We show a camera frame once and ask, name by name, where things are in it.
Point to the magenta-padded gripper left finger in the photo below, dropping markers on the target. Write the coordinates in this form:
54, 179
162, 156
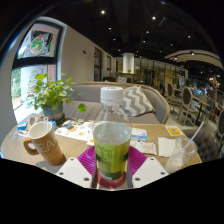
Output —
78, 166

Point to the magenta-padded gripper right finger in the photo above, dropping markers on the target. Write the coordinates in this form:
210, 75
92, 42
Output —
146, 166

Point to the clear green-labelled drink bottle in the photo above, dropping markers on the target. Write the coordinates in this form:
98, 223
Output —
111, 146

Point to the white paper leaflet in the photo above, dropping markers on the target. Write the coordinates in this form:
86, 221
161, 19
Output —
145, 147

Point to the white paper napkin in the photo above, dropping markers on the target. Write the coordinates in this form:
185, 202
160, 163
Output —
166, 146

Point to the blue white printed card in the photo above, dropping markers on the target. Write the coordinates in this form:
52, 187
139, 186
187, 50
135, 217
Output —
139, 134

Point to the tan ceramic mug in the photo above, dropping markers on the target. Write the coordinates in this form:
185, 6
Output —
48, 146

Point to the printed paper menu sheet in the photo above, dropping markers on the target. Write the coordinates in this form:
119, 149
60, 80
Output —
75, 130

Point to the clear plastic cup with straw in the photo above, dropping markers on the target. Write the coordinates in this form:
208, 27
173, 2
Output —
181, 155

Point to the yellow square card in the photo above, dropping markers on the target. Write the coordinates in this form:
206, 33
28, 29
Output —
174, 130

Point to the small upright blue white box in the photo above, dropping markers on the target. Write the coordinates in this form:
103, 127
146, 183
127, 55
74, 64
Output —
53, 124

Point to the grey curved sofa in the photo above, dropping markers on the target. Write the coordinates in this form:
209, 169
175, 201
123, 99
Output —
83, 106

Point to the dark tufted armchair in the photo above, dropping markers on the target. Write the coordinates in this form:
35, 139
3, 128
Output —
205, 145

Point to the grey white chevron pillow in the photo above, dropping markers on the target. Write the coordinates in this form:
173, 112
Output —
136, 101

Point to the green potted plant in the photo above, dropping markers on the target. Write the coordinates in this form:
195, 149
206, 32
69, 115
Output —
50, 95

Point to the group of wooden chairs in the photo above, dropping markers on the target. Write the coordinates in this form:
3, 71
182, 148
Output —
190, 100

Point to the white round pillar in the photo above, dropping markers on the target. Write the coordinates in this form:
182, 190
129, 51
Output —
128, 62

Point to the colourful window poster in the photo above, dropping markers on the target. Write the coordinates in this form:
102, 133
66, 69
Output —
40, 43

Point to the group of ceiling lights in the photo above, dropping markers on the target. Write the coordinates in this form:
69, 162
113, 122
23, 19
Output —
150, 23

